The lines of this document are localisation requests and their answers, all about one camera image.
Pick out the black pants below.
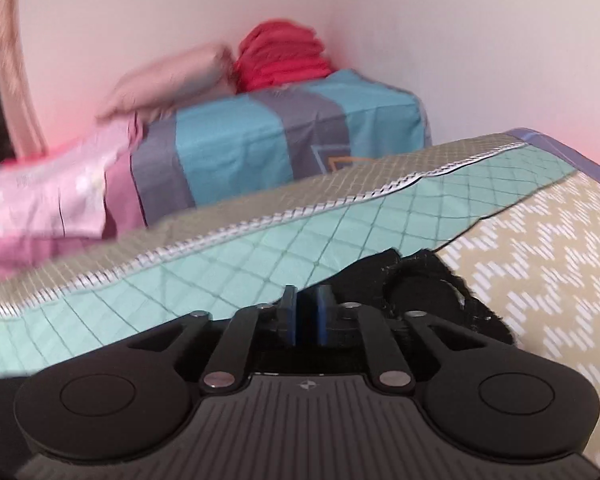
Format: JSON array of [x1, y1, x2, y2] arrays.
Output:
[[323, 248, 515, 344]]

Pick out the patterned bed quilt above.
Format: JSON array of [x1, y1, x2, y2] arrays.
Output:
[[0, 132, 600, 466]]

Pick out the blue grey striped pillow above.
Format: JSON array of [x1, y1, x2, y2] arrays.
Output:
[[131, 70, 431, 226]]

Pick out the light pink small pillow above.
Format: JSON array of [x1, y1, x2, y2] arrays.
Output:
[[96, 44, 236, 122]]

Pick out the red cloth by wall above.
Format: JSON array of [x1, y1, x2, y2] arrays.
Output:
[[234, 20, 334, 92]]

